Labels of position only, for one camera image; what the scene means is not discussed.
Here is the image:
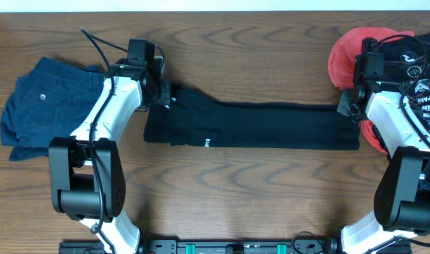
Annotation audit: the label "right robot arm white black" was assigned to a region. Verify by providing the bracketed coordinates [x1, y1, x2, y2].
[338, 85, 430, 253]

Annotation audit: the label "red cloth garment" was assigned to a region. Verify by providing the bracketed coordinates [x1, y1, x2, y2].
[328, 28, 423, 156]

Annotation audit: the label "black t-shirt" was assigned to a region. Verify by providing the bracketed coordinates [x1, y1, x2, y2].
[143, 85, 360, 150]

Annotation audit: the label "black printed cycling jersey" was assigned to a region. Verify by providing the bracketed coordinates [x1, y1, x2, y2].
[372, 33, 430, 134]

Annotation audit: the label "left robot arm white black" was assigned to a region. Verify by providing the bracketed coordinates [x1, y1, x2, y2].
[49, 63, 170, 253]

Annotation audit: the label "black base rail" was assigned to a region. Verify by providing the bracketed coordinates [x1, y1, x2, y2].
[58, 234, 412, 254]

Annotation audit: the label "folded navy blue shorts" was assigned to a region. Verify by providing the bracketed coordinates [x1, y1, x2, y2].
[0, 57, 104, 162]

